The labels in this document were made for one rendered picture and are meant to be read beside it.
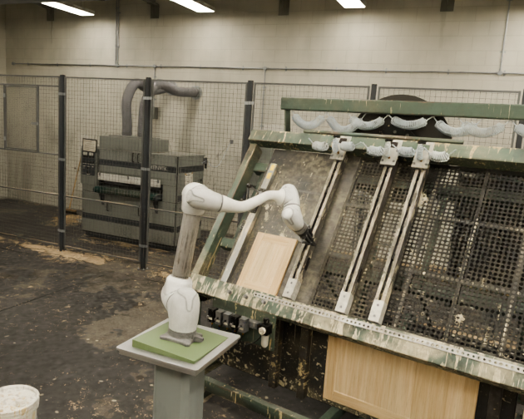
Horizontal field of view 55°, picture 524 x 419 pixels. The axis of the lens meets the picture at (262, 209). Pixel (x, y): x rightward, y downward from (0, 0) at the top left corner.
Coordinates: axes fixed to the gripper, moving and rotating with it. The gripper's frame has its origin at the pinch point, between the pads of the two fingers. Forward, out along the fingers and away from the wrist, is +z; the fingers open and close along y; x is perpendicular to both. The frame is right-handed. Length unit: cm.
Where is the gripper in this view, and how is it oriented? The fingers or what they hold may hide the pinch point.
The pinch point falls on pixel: (312, 243)
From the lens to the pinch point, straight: 324.9
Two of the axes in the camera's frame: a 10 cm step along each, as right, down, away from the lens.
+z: 4.3, 4.8, 7.7
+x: -8.3, -1.4, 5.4
